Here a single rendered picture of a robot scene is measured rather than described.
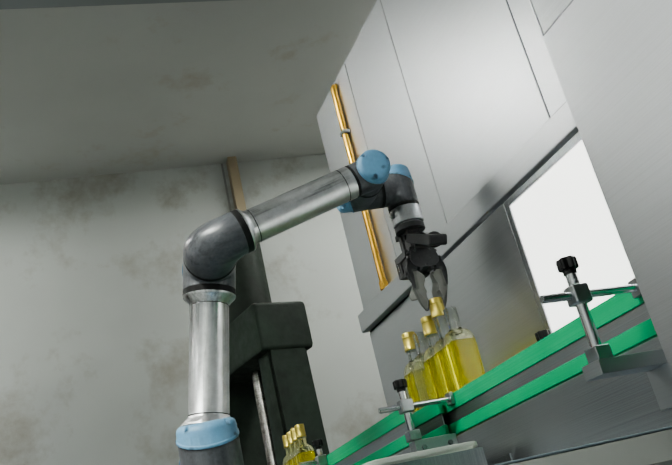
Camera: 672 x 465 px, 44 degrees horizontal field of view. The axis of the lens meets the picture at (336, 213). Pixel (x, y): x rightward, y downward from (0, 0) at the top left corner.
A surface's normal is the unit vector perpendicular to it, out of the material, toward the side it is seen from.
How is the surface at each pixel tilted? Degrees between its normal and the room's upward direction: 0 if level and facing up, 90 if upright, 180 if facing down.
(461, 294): 90
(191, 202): 90
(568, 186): 90
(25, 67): 180
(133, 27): 180
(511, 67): 90
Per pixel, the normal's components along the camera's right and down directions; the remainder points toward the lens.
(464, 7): -0.93, 0.07
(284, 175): 0.21, -0.43
